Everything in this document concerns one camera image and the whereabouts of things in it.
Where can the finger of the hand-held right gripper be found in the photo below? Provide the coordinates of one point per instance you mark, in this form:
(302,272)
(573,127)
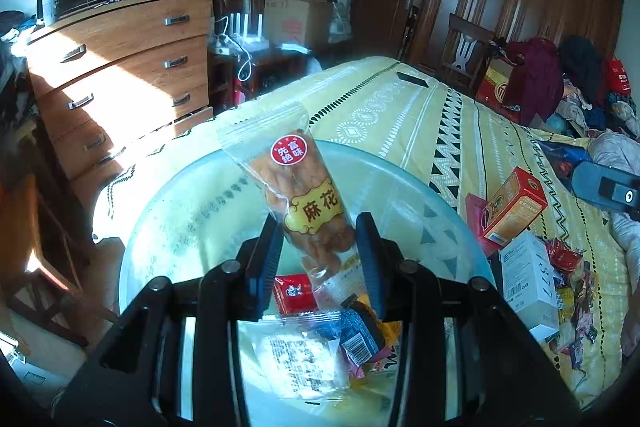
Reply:
(600,184)

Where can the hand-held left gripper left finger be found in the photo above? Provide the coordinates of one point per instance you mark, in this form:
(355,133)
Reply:
(267,267)

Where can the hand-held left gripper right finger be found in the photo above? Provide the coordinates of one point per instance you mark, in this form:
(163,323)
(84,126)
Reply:
(372,267)

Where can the dark blue red packet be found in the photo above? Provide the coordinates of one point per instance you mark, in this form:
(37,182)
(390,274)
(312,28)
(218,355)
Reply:
(560,159)

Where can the large clear bowl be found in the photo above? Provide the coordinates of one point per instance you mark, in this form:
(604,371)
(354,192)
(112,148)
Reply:
(190,217)

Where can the clear fried twist packet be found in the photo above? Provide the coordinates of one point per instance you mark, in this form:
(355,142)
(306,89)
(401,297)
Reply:
(300,177)

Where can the white floral quilt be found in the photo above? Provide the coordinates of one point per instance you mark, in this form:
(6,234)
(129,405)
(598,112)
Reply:
(615,149)

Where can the small red packet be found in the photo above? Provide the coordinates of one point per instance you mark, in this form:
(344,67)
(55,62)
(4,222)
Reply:
(295,294)

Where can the pile of clothes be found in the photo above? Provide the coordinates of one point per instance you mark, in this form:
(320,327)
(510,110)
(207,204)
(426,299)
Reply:
(600,117)

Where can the orange snack packet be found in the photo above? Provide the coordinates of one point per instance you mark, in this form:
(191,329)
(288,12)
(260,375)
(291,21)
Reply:
(386,334)

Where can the blue brown barcode packet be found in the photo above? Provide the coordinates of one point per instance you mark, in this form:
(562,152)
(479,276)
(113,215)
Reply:
(360,337)

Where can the red and gold carton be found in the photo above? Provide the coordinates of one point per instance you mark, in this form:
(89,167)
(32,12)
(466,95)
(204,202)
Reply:
(515,207)

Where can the clear white puffed balls packet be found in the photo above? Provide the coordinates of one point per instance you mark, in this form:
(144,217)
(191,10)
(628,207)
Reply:
(300,357)

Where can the red paper bag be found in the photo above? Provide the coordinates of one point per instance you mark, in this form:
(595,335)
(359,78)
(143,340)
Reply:
(619,77)

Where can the dark red flat box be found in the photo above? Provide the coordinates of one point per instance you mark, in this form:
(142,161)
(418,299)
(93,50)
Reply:
(475,217)

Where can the pile of mixed snack packets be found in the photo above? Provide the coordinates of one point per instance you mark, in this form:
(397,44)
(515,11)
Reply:
(575,297)

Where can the white box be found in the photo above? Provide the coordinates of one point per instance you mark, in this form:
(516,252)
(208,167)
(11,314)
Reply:
(527,277)

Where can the black garment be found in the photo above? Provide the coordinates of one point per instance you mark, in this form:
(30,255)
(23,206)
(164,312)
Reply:
(582,62)

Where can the maroon garment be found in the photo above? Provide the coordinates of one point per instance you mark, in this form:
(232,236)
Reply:
(537,77)

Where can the red and gold gift box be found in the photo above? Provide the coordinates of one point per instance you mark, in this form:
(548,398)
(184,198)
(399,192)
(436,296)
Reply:
(497,92)

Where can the dark side table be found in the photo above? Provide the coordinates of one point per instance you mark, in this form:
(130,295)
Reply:
(280,67)

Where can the white router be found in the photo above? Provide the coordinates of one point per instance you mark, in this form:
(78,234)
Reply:
(247,42)

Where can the white power strip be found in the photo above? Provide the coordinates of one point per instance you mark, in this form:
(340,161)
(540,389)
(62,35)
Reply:
(222,44)

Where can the wooden stool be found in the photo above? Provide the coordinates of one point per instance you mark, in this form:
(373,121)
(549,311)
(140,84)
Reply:
(30,217)

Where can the cardboard box with red print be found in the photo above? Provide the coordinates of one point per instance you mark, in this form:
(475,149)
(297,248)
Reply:
(295,22)

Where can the wooden dresser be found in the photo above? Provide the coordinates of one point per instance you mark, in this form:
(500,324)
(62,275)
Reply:
(125,52)

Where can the paper cup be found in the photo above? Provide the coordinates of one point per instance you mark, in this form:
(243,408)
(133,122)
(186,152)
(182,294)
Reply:
(51,4)

